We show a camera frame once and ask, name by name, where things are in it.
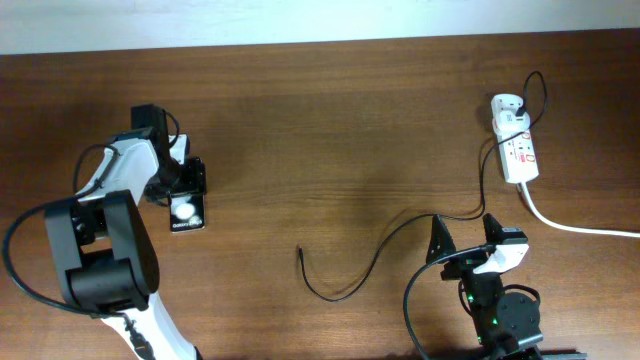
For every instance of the black Samsung Galaxy smartphone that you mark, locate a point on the black Samsung Galaxy smartphone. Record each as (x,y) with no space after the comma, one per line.
(187,213)

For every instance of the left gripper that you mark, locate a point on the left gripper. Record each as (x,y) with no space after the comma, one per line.
(196,179)

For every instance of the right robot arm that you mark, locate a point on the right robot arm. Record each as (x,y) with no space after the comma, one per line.
(506,317)

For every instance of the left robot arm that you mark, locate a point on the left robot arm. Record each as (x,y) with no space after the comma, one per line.
(104,258)

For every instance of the white power strip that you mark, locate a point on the white power strip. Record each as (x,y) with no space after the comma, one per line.
(519,162)

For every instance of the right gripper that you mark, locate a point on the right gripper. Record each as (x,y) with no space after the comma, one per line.
(463,265)

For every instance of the white USB wall charger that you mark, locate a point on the white USB wall charger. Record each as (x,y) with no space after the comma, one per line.
(506,123)

